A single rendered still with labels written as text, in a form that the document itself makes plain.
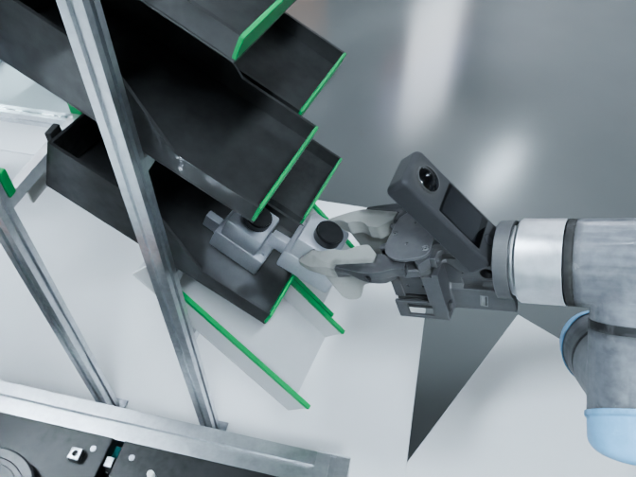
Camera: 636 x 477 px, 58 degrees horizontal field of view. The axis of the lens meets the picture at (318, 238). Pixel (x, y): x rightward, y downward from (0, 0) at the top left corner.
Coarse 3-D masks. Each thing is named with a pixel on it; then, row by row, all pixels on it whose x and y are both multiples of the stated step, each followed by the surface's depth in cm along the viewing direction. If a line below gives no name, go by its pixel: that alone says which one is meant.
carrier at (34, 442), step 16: (0, 416) 79; (16, 416) 79; (0, 432) 78; (16, 432) 78; (32, 432) 78; (48, 432) 78; (64, 432) 78; (80, 432) 78; (0, 448) 74; (16, 448) 76; (32, 448) 76; (48, 448) 76; (64, 448) 76; (80, 448) 76; (96, 448) 76; (112, 448) 77; (0, 464) 73; (16, 464) 73; (32, 464) 75; (48, 464) 75; (64, 464) 75; (80, 464) 75; (96, 464) 75
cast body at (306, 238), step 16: (320, 224) 59; (336, 224) 60; (272, 240) 63; (288, 240) 63; (304, 240) 59; (320, 240) 58; (336, 240) 59; (288, 256) 61; (304, 272) 62; (320, 288) 63
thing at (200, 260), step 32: (96, 128) 64; (64, 160) 57; (96, 160) 65; (64, 192) 61; (96, 192) 59; (160, 192) 67; (192, 192) 68; (128, 224) 61; (192, 224) 66; (288, 224) 70; (192, 256) 60; (224, 256) 66; (224, 288) 62; (256, 288) 65; (288, 288) 65
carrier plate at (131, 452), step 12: (132, 444) 77; (120, 456) 76; (132, 456) 75; (144, 456) 76; (156, 456) 76; (168, 456) 76; (180, 456) 76; (120, 468) 74; (132, 468) 74; (144, 468) 74; (156, 468) 74; (168, 468) 74; (180, 468) 74; (192, 468) 74; (204, 468) 74; (216, 468) 74; (228, 468) 74; (240, 468) 74
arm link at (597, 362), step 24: (600, 336) 46; (624, 336) 44; (576, 360) 53; (600, 360) 46; (624, 360) 44; (600, 384) 46; (624, 384) 44; (600, 408) 46; (624, 408) 44; (600, 432) 46; (624, 432) 44; (624, 456) 44
